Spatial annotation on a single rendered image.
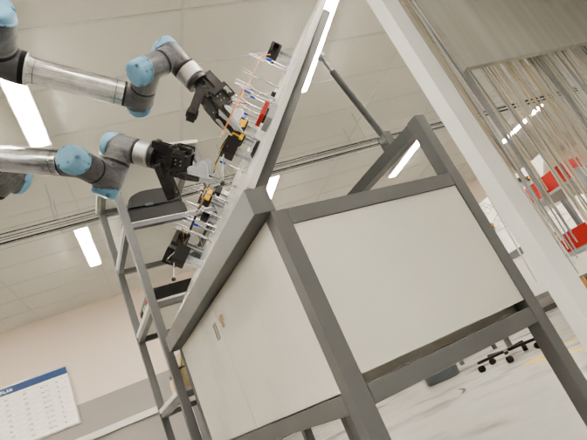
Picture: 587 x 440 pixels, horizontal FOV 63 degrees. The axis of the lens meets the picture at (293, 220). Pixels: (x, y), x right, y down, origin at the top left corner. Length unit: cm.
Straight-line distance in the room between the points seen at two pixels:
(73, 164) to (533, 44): 106
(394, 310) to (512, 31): 58
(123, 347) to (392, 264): 796
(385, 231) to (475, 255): 26
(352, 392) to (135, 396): 786
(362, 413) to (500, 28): 74
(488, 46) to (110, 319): 849
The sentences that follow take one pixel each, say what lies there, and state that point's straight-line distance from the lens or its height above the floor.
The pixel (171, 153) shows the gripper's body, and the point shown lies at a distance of 140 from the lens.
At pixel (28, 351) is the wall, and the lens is 917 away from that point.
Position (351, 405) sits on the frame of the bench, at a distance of 99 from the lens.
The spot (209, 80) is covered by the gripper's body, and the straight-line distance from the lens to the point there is 152.
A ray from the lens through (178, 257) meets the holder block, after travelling 158.
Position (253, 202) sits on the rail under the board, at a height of 83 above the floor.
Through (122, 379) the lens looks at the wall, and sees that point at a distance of 881.
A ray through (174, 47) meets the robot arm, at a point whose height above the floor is 146.
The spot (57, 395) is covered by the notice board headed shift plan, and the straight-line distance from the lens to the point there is 890.
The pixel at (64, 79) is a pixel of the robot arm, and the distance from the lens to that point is 156.
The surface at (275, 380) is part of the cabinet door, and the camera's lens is 127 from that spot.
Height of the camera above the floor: 42
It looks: 19 degrees up
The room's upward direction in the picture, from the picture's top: 25 degrees counter-clockwise
